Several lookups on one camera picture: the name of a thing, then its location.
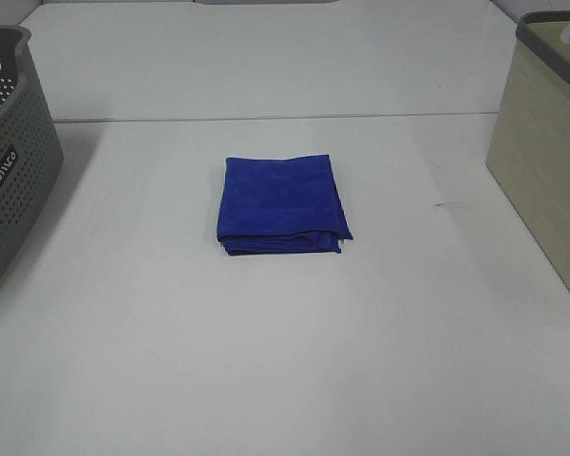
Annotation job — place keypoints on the grey perforated plastic basket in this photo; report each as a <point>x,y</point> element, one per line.
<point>30,152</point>

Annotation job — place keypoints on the beige plastic basket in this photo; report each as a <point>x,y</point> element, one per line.
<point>529,153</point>

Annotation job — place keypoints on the blue towel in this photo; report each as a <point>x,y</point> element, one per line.
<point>278,207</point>

